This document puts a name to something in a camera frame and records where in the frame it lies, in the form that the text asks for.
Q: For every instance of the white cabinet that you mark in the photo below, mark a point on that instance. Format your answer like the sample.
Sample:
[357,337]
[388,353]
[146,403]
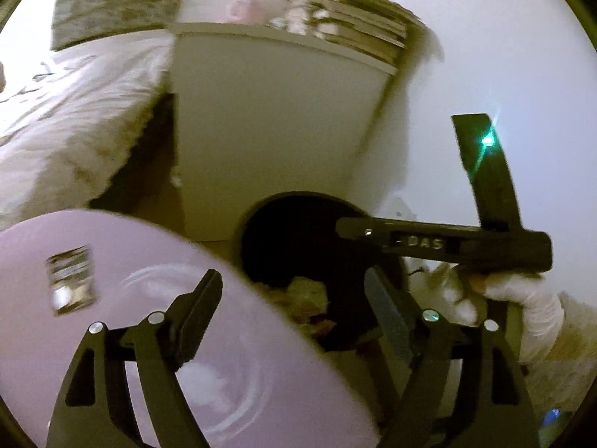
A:
[270,140]

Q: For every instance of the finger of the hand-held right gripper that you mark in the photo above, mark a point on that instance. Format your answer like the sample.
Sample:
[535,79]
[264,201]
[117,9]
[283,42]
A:
[361,231]

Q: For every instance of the small silver packet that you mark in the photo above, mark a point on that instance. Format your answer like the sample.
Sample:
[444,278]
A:
[72,280]

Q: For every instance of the pink plush toy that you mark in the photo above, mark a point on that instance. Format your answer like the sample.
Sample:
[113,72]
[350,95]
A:
[242,7]

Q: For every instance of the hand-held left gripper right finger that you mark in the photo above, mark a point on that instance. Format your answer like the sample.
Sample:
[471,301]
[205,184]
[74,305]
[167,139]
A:
[389,317]

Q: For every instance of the bed with white duvet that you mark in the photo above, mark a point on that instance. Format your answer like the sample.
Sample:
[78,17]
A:
[70,126]

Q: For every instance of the stack of books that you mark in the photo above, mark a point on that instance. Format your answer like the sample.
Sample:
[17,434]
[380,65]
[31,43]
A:
[354,18]

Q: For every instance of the person's right hand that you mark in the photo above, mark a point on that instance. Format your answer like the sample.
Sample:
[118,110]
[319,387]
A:
[536,312]

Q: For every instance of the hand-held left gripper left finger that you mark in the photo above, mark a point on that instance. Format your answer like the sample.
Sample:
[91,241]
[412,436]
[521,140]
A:
[198,317]

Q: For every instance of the black trash bin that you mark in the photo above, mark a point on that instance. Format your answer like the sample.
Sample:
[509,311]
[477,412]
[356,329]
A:
[289,238]

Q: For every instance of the patterned window blind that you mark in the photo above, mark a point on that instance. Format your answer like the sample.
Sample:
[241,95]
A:
[116,0]

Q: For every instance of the round purple table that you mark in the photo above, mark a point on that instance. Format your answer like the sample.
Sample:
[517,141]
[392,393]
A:
[140,252]

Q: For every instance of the person's right forearm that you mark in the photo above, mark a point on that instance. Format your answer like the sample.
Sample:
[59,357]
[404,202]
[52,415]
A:
[569,359]

